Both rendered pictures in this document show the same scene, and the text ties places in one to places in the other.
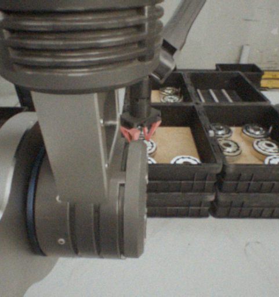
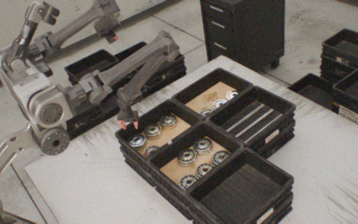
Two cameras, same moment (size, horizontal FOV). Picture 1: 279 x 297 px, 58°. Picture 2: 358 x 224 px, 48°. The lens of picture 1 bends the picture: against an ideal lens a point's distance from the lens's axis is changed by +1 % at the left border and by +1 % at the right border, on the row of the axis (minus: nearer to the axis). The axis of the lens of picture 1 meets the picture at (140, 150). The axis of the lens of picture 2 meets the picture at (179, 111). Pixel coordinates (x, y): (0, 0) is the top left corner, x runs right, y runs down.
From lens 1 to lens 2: 184 cm
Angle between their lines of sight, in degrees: 45
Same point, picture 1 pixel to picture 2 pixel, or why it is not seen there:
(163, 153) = (161, 140)
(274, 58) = not seen: outside the picture
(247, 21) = not seen: outside the picture
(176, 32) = (127, 89)
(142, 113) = (123, 116)
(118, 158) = (45, 130)
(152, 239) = (123, 178)
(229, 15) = not seen: outside the picture
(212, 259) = (131, 201)
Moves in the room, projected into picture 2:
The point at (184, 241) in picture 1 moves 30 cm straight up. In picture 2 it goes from (133, 188) to (119, 149)
